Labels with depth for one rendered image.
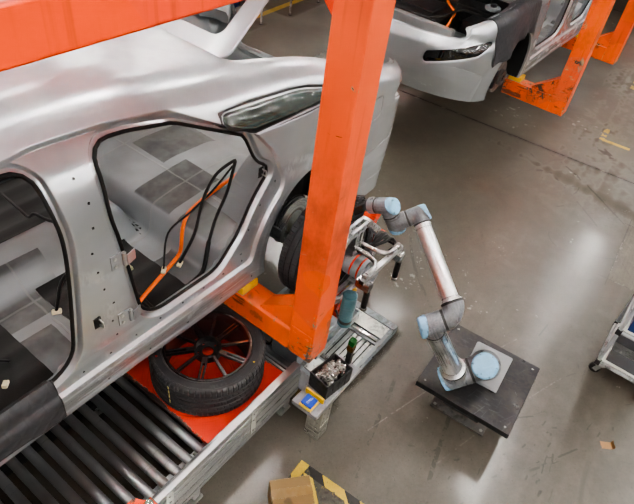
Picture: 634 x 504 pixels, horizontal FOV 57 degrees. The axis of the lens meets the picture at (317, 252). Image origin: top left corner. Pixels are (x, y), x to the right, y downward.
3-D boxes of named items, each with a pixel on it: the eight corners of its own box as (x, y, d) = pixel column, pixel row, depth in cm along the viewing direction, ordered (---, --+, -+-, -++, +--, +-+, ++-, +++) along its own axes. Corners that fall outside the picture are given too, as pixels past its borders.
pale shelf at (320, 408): (336, 356, 343) (337, 353, 341) (360, 372, 337) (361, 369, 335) (291, 403, 316) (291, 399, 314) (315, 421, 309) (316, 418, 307)
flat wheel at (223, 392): (187, 312, 374) (185, 287, 358) (280, 348, 362) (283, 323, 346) (127, 391, 326) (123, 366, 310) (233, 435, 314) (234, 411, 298)
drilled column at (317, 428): (313, 420, 357) (321, 379, 329) (326, 429, 354) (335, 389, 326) (303, 430, 351) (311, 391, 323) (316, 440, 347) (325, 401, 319)
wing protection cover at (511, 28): (501, 40, 569) (519, -15, 535) (529, 50, 557) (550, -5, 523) (469, 59, 524) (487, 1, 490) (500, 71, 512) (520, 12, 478)
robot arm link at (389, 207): (395, 219, 302) (389, 204, 296) (376, 218, 310) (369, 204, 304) (403, 208, 307) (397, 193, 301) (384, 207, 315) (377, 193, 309)
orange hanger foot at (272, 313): (239, 288, 361) (241, 247, 338) (305, 332, 341) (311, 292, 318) (220, 302, 350) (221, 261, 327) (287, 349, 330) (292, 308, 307)
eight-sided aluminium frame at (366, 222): (362, 268, 379) (377, 202, 343) (370, 273, 377) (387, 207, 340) (311, 313, 344) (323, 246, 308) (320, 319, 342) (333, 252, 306)
